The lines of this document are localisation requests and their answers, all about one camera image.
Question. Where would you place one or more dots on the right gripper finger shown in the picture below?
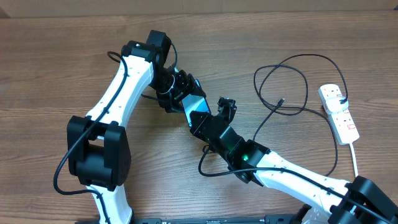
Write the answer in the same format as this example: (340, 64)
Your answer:
(201, 121)
(227, 108)

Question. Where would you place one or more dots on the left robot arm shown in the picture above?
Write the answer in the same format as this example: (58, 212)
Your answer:
(98, 150)

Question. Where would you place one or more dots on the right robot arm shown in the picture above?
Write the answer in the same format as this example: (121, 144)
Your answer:
(329, 200)

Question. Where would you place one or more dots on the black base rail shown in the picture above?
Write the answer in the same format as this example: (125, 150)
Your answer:
(268, 219)

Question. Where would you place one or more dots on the white USB charger plug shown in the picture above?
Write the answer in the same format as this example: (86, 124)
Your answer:
(336, 104)

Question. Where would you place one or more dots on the white power strip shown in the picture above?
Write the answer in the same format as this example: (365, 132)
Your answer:
(342, 123)

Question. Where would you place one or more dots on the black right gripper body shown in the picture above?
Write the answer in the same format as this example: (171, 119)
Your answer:
(209, 144)

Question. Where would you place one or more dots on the blue Samsung Galaxy smartphone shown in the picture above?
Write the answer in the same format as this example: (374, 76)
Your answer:
(194, 103)

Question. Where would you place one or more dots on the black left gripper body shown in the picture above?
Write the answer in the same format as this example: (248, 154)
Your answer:
(170, 87)

